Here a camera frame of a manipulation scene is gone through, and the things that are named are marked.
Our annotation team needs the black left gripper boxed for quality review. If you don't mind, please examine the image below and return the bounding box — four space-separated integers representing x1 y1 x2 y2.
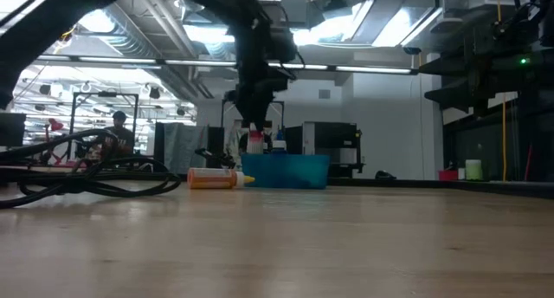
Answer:
235 28 291 133

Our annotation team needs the person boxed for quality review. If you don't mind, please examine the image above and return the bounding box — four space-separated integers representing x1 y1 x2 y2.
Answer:
101 110 136 156

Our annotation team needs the grey partition panel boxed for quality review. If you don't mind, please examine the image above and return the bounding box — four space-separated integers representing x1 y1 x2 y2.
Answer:
154 121 226 174

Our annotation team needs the blue plastic bin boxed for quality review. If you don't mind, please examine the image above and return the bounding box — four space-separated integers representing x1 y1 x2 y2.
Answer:
241 153 331 191

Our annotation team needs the red lamp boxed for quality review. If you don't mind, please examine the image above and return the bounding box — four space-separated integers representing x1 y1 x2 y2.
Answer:
46 118 65 143

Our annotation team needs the black gantry frame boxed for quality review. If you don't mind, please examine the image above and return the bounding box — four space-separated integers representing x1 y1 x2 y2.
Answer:
68 91 140 160

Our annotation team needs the black aluminium table frame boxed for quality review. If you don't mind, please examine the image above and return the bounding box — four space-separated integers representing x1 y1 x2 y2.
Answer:
185 174 554 199

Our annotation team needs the thin yellow cord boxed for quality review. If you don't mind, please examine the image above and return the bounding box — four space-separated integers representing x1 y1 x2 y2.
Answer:
496 0 508 182

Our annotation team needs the pale green cup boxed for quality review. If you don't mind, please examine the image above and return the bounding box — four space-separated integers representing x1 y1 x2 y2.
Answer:
465 159 483 181

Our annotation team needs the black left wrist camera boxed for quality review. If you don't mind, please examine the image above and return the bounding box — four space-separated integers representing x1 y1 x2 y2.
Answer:
267 24 300 63

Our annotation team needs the large blue food coloring bottle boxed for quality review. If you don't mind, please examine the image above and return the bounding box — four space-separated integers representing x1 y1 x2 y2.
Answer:
271 128 287 155

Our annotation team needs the black power cable with plug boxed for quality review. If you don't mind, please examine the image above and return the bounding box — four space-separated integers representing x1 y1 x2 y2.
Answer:
0 128 182 211

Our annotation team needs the black cabinet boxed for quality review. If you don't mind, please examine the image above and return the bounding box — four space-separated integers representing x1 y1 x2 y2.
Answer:
285 120 365 178

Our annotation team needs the large pink food coloring bottle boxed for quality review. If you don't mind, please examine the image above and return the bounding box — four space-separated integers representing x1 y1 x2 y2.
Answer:
246 123 265 155

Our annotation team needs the black monitor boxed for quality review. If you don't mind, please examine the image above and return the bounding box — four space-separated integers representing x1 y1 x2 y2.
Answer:
0 113 27 148

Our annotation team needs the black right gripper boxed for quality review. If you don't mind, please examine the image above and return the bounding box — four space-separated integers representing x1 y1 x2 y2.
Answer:
418 24 521 118

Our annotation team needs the large yellow food coloring bottle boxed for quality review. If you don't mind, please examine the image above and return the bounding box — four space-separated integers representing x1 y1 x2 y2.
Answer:
187 166 256 191

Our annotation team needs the long fluorescent light fixture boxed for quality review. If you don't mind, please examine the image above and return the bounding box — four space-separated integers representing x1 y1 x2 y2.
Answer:
36 54 420 76

